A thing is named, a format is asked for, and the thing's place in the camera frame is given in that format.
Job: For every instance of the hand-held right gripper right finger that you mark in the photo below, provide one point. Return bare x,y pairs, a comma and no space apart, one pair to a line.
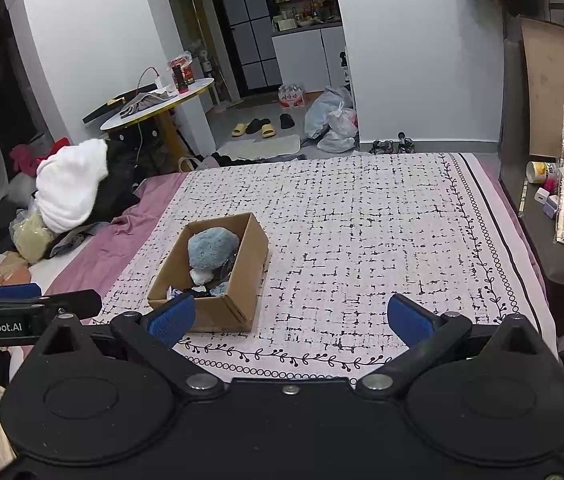
409,317

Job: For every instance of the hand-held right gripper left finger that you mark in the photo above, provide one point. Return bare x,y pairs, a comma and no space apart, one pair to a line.
174,317

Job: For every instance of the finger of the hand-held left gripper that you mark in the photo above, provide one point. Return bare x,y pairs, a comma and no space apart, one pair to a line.
11,291
76,302

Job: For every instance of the dark patterned sock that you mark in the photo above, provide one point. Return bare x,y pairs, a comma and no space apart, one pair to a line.
194,291

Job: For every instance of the grey fuzzy sock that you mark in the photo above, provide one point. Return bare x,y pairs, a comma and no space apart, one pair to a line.
219,288

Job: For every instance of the grey plush toy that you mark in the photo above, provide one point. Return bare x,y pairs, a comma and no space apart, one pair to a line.
209,250

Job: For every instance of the cardboard box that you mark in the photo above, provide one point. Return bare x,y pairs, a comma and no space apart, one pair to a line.
247,270

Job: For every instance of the beige fluffy cloth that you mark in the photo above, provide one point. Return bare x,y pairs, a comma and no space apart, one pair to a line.
31,235

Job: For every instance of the crumpled grey garment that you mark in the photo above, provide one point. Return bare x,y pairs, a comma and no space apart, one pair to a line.
74,240

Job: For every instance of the printed white blanket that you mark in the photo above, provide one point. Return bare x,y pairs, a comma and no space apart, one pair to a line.
362,235

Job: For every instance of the white fluffy garment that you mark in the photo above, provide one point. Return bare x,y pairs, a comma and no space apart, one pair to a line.
69,185

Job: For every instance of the pile of black clothes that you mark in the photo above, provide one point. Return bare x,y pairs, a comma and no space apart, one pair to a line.
116,185

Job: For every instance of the red cloth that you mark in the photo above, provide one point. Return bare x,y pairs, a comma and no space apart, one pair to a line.
24,159

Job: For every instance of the dark bedside furniture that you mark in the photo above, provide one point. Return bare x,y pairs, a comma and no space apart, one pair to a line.
542,240

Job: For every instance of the thin wooden stick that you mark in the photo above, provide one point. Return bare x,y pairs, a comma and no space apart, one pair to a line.
524,197

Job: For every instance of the dark sandal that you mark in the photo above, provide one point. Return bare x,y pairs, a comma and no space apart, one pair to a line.
381,147
404,144

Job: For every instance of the white charger cube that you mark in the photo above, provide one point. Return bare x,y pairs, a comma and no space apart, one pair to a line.
542,195

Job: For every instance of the small purple box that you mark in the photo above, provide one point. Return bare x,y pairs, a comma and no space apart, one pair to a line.
552,206

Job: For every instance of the white floor mat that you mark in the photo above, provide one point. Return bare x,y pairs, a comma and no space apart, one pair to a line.
262,147

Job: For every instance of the black flat board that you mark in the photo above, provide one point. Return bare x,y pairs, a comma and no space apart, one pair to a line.
99,111

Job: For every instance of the white plastic bag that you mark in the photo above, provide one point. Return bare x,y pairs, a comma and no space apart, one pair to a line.
339,135

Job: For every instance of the yellow white jar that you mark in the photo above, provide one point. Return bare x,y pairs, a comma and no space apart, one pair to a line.
539,171

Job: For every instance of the yellow slipper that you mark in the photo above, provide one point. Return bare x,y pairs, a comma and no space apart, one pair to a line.
268,132
239,130

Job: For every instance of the black slipper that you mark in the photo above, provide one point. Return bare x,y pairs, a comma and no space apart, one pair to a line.
287,121
257,125

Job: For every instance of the grey cloth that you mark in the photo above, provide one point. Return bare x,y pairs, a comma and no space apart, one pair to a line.
144,102

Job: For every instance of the round white yellow-edged table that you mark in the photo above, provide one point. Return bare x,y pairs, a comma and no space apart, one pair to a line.
184,95

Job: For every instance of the blue-grey plastic bag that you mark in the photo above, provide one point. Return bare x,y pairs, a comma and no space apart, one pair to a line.
321,110

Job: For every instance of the black cylindrical bottle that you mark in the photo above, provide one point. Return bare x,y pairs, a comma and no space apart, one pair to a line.
178,79

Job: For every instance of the red printed box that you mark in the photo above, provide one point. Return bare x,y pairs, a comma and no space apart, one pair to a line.
185,69

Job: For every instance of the pack of water bottles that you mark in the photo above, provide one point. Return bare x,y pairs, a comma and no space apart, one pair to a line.
292,96

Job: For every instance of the brown board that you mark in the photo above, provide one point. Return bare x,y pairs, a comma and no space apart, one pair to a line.
557,85

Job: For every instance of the black grid glass door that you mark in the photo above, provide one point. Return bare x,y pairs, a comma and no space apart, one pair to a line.
249,35

